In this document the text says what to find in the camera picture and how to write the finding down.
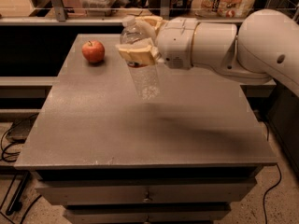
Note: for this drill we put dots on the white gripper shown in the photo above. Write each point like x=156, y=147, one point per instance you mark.
x=177, y=42

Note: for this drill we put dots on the clear crinkled water bottle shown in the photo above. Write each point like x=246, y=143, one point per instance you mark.
x=145, y=77

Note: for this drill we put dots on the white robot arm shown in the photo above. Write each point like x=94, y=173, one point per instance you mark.
x=264, y=46

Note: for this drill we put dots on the red apple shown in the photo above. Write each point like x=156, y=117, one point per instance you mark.
x=93, y=51

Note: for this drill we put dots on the clear plastic container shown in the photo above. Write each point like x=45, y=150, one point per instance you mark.
x=97, y=7

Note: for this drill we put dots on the printed snack bag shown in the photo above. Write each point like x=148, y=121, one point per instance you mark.
x=224, y=8

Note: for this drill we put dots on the grey drawer cabinet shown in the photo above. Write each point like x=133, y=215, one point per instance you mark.
x=109, y=157

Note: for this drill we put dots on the metal shelf rail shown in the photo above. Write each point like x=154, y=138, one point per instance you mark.
x=63, y=11

